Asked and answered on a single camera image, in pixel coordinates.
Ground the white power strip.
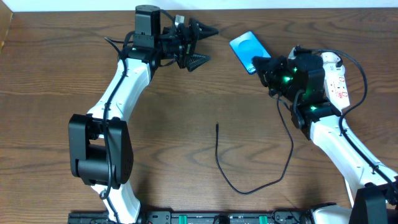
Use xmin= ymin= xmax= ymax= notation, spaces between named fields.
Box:
xmin=321 ymin=52 xmax=350 ymax=111

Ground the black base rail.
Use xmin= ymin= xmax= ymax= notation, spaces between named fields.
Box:
xmin=67 ymin=210 xmax=314 ymax=224

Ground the black charger cable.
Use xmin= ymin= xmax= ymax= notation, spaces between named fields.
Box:
xmin=215 ymin=93 xmax=295 ymax=196

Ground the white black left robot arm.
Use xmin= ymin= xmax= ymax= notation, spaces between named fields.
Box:
xmin=68 ymin=5 xmax=218 ymax=223

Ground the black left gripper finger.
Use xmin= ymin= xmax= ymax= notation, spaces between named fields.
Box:
xmin=196 ymin=21 xmax=219 ymax=40
xmin=185 ymin=54 xmax=211 ymax=72

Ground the blue Galaxy smartphone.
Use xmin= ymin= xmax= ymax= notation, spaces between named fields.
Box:
xmin=229 ymin=31 xmax=271 ymax=75

